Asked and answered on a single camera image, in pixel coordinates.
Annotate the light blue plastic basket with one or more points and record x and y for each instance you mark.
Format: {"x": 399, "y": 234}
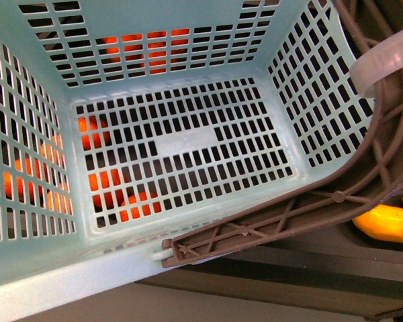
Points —
{"x": 125, "y": 123}

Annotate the brown basket handle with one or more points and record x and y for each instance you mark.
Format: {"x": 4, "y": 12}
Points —
{"x": 369, "y": 178}

